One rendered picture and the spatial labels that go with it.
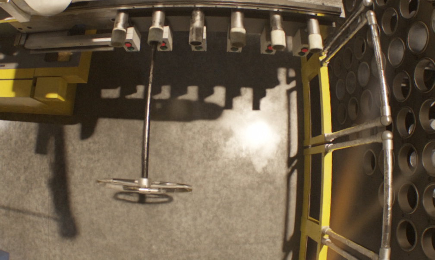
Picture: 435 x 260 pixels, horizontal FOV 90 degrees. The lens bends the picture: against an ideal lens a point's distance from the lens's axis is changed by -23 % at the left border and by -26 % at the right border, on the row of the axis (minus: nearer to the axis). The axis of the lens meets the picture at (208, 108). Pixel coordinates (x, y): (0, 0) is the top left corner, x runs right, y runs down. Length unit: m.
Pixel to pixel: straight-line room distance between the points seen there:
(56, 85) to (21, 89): 0.27
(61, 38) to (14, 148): 1.22
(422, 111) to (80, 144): 2.52
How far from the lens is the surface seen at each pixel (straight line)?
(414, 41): 2.37
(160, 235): 2.01
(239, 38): 1.14
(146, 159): 1.07
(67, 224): 2.26
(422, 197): 2.16
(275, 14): 1.23
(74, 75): 1.60
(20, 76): 1.83
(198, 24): 1.17
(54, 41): 1.65
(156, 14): 1.22
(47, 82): 1.67
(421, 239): 2.22
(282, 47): 1.21
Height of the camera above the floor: 1.91
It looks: 78 degrees down
